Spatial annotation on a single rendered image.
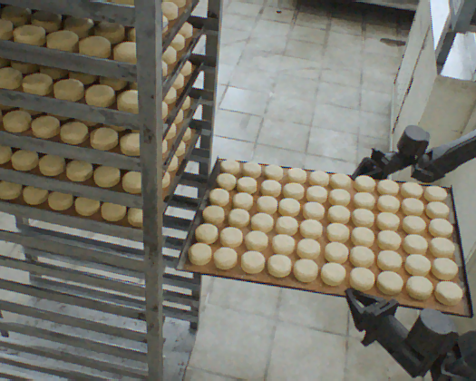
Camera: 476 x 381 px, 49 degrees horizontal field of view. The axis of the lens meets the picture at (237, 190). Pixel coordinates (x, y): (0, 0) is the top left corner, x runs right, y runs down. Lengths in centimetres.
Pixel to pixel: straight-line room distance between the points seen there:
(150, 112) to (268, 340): 151
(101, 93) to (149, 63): 18
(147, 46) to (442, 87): 176
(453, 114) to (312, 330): 109
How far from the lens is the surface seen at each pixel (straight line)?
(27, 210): 114
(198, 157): 142
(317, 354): 220
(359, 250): 117
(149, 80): 80
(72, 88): 97
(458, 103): 243
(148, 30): 77
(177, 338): 199
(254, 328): 222
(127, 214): 112
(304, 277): 110
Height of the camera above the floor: 182
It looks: 41 degrees down
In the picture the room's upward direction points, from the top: 7 degrees clockwise
